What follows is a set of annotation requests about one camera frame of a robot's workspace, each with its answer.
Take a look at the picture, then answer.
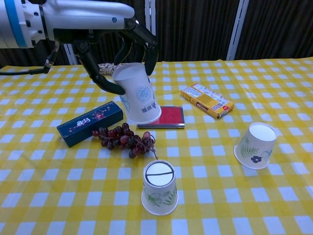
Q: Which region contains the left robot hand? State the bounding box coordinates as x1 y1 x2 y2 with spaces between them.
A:
39 1 158 95

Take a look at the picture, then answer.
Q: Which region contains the white cup blue flower print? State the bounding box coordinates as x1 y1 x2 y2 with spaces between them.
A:
112 62 162 124

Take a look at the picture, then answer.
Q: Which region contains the dark blue floral box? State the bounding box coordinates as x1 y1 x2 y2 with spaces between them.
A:
56 100 124 148

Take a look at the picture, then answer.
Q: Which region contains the red grape bunch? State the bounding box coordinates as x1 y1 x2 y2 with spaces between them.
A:
92 122 159 160

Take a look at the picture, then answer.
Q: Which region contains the red ink pad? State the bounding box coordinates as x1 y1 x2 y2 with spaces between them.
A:
136 105 185 129

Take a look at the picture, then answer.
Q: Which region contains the yellow printed carton box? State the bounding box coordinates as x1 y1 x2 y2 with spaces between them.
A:
180 83 235 119

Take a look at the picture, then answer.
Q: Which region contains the yellow white checked tablecloth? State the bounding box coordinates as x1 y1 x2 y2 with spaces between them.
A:
0 57 313 235

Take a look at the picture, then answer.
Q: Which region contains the white cup black circle mark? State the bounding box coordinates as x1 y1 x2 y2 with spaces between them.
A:
141 160 179 216

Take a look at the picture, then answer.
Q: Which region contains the white cup fern flower print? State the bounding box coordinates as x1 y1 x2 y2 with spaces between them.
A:
234 122 278 170

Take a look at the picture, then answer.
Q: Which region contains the white screen frame post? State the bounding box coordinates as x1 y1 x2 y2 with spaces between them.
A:
144 0 157 63
63 43 78 66
225 0 250 61

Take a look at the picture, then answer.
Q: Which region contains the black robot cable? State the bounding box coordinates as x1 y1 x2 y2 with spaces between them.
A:
0 40 61 75

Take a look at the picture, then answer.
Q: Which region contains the yellow black rope bundle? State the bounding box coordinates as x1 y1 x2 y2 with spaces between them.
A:
97 63 116 77

